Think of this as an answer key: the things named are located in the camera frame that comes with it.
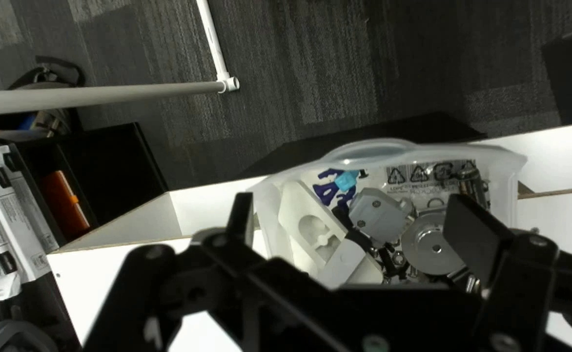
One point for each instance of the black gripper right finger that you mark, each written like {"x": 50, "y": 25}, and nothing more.
{"x": 517, "y": 275}

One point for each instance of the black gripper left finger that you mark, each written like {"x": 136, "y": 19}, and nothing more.
{"x": 257, "y": 303}

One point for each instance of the clear top drawer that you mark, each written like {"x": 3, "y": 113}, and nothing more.
{"x": 304, "y": 213}

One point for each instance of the white shelf cabinet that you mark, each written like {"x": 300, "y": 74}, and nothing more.
{"x": 435, "y": 316}

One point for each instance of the grey metal parts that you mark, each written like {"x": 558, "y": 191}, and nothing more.
{"x": 419, "y": 238}

